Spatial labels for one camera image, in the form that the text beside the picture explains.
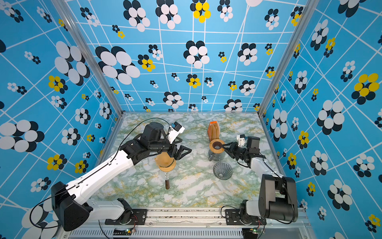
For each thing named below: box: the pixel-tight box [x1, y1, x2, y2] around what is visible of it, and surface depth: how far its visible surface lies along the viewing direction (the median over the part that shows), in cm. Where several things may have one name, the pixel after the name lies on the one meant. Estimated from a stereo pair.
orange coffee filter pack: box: [207, 120, 221, 142], surface depth 101 cm
